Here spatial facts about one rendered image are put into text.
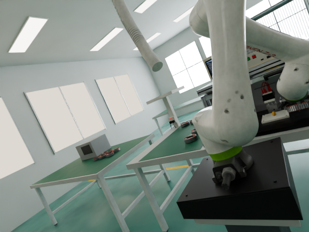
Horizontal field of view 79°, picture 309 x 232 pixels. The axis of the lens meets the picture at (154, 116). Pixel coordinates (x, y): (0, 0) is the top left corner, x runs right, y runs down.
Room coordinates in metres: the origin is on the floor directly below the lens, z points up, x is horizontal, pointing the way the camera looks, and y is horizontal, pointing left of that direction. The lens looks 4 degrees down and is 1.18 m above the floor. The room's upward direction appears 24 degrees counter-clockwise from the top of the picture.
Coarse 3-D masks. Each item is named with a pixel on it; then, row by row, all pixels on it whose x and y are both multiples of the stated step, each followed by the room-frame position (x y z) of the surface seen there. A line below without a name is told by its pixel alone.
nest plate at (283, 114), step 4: (276, 112) 1.21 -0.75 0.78; (280, 112) 1.18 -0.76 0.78; (284, 112) 1.15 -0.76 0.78; (288, 112) 1.13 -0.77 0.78; (264, 116) 1.23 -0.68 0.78; (268, 116) 1.20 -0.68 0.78; (272, 116) 1.17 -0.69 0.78; (276, 116) 1.14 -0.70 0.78; (280, 116) 1.11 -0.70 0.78; (284, 116) 1.08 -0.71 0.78; (288, 116) 1.07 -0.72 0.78; (264, 120) 1.16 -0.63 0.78; (268, 120) 1.14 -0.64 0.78; (272, 120) 1.12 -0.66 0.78; (276, 120) 1.11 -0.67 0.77
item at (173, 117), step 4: (176, 88) 2.11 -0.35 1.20; (180, 88) 2.18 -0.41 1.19; (168, 92) 2.02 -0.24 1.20; (172, 92) 2.01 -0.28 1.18; (160, 96) 2.09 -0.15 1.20; (164, 96) 2.06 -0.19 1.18; (152, 100) 2.16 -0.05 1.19; (156, 100) 2.13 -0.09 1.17; (164, 100) 2.39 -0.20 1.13; (168, 100) 2.38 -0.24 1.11; (168, 104) 2.37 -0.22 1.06; (168, 108) 2.38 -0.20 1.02; (172, 108) 2.40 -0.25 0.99; (168, 112) 2.40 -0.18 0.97; (172, 112) 2.37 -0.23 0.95; (172, 116) 2.33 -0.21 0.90; (176, 116) 2.40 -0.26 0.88; (172, 120) 2.32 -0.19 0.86; (176, 120) 2.34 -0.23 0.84; (176, 124) 2.38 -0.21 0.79; (180, 124) 2.42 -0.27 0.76
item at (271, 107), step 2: (270, 104) 1.29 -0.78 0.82; (272, 104) 1.27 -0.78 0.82; (274, 104) 1.26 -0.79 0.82; (268, 106) 1.29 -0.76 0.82; (270, 106) 1.28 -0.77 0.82; (272, 106) 1.27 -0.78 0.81; (274, 106) 1.27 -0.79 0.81; (276, 106) 1.26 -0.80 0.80; (268, 108) 1.29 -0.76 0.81; (270, 108) 1.28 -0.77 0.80; (272, 108) 1.28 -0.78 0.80; (274, 108) 1.27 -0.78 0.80; (276, 108) 1.26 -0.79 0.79; (280, 108) 1.26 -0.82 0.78; (268, 110) 1.29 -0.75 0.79; (270, 110) 1.28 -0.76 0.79; (272, 110) 1.28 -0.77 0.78; (274, 110) 1.27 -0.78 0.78; (276, 110) 1.26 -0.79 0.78; (278, 110) 1.26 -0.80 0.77; (270, 112) 1.29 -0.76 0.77
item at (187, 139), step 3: (189, 135) 1.57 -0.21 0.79; (192, 135) 1.55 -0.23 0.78; (195, 135) 1.50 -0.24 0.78; (186, 138) 1.54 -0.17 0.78; (189, 138) 1.50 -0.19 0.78; (192, 138) 1.47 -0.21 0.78; (195, 138) 1.48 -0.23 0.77; (186, 141) 1.50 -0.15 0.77; (189, 141) 1.48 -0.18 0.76; (192, 141) 1.47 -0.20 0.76
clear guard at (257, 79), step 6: (276, 66) 1.19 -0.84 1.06; (282, 66) 1.05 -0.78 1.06; (264, 72) 1.15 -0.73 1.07; (270, 72) 1.05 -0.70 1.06; (252, 78) 1.11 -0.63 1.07; (258, 78) 1.08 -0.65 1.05; (270, 78) 1.03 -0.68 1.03; (276, 78) 1.01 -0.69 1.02; (258, 84) 1.06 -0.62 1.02; (264, 84) 1.04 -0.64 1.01
